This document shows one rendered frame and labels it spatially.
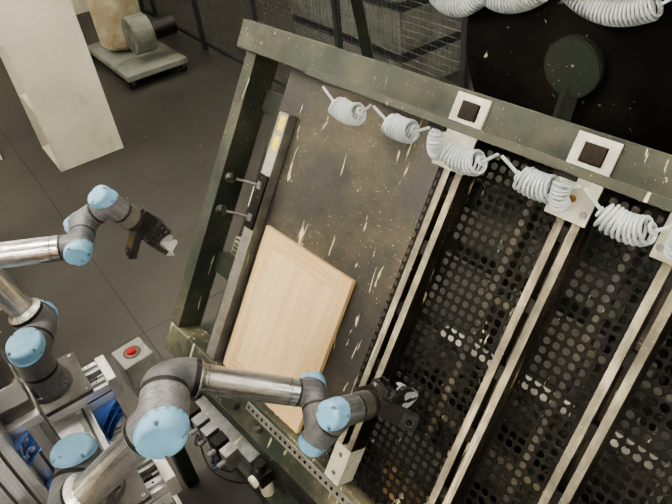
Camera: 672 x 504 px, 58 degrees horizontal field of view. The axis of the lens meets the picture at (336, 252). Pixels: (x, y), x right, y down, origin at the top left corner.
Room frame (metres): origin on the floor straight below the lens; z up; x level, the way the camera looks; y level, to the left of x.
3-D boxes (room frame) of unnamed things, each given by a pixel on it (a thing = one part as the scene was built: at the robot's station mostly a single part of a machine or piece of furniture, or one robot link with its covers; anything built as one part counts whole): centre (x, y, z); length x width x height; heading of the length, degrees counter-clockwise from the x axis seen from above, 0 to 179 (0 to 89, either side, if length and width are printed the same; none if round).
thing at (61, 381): (1.39, 1.03, 1.09); 0.15 x 0.15 x 0.10
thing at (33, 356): (1.40, 1.03, 1.20); 0.13 x 0.12 x 0.14; 7
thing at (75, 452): (0.97, 0.76, 1.20); 0.13 x 0.12 x 0.14; 5
